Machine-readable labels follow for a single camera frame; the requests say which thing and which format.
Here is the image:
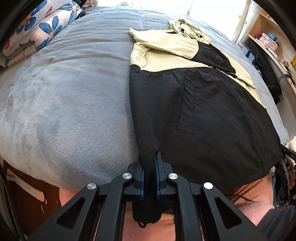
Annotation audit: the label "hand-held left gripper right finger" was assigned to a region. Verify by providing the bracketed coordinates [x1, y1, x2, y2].
[156, 151, 269, 241]

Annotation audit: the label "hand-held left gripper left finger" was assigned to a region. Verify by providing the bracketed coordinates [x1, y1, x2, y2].
[28, 162, 146, 241]

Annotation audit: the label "yellow and black hooded jacket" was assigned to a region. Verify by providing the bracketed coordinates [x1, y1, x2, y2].
[128, 19, 284, 229]

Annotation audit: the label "person's leg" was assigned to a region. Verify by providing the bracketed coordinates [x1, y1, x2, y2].
[59, 179, 275, 241]

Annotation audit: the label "grey shorts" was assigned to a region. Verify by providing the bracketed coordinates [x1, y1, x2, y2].
[255, 204, 296, 241]

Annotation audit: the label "black bag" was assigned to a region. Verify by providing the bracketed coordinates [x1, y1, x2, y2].
[245, 37, 283, 105]

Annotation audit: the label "grey bed blanket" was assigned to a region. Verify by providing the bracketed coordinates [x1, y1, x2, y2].
[0, 6, 289, 193]

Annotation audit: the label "pink storage boxes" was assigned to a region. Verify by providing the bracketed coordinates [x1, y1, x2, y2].
[255, 32, 282, 53]

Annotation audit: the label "blue and white box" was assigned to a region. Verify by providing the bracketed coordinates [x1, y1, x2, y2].
[236, 42, 253, 61]

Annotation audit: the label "white sheer leaf-print curtain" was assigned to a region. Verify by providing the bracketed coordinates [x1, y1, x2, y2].
[187, 0, 252, 42]

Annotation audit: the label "blue floral folded quilt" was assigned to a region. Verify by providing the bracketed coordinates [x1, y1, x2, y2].
[0, 0, 81, 68]

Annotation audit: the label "black clothing pile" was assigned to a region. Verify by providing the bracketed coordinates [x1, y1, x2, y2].
[74, 0, 89, 18]

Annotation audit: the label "wooden bed frame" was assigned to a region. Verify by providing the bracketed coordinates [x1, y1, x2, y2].
[3, 159, 62, 232]

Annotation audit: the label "wooden wall shelf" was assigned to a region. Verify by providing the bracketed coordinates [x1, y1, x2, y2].
[247, 9, 296, 93]

